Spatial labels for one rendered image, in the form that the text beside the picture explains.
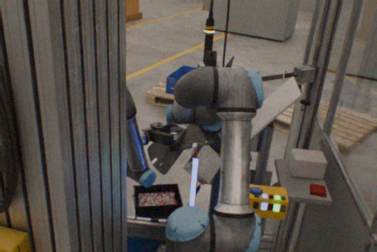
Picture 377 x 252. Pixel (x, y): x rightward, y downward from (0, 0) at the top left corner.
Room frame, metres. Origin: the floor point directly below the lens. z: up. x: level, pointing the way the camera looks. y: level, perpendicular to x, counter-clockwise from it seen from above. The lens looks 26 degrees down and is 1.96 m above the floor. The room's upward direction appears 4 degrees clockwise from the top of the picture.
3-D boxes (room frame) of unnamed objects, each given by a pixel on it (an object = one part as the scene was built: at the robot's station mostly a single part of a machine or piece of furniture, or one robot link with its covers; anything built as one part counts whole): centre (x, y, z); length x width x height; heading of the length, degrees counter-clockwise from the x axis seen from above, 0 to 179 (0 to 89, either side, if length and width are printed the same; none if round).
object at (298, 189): (1.73, -0.62, 0.85); 0.36 x 0.24 x 0.03; 176
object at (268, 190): (1.27, -0.33, 1.02); 0.16 x 0.10 x 0.11; 86
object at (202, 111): (1.37, -0.08, 1.34); 0.11 x 0.08 x 0.11; 96
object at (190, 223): (0.85, -0.02, 1.20); 0.13 x 0.12 x 0.14; 96
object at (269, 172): (1.85, -0.41, 0.73); 0.15 x 0.09 x 0.22; 86
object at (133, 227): (1.30, 0.06, 0.82); 0.90 x 0.04 x 0.08; 86
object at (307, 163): (1.81, -0.65, 0.92); 0.17 x 0.16 x 0.11; 86
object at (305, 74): (1.98, -0.60, 1.35); 0.10 x 0.07 x 0.09; 121
